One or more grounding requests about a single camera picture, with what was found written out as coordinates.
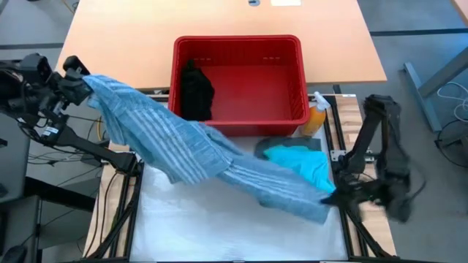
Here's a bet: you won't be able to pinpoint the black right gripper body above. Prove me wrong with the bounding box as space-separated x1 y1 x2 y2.
343 180 389 212

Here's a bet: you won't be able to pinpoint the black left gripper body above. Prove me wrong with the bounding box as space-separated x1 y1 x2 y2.
54 75 93 107

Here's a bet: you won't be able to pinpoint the turquoise garment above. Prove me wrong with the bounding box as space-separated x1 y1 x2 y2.
263 145 337 194

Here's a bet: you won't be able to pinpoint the grey-green trousers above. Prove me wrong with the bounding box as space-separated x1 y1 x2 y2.
254 136 323 160

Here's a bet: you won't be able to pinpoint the grey striped garment with label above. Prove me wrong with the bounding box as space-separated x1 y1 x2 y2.
82 74 333 225

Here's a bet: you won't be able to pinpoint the red plastic laundry bin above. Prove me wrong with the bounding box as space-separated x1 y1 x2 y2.
167 34 312 139

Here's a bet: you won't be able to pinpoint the tan wooden desk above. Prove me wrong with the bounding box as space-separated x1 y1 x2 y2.
56 0 388 94

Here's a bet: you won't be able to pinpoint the orange spray bottle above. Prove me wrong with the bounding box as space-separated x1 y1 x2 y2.
301 91 332 137

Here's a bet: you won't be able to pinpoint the dark grey cabinet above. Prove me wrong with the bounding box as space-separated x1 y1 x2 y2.
0 109 32 204

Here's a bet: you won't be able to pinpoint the black floor beam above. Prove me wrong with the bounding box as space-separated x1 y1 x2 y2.
23 176 97 213

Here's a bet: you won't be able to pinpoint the grey metal desk leg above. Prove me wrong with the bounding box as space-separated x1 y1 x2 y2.
403 46 468 133

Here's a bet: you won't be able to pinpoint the black garment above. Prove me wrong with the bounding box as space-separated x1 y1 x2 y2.
180 58 216 122

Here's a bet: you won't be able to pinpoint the black looped floor cable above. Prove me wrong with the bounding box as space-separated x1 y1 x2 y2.
434 119 468 183

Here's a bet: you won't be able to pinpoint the white floor cable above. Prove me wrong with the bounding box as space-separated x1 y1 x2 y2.
436 81 468 123

